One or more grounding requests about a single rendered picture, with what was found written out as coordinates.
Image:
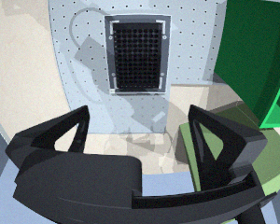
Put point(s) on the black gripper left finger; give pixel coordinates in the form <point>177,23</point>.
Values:
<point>45,134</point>

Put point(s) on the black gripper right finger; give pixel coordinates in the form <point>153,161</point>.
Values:
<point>241,145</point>

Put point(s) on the green bin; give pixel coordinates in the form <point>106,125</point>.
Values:
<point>248,59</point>

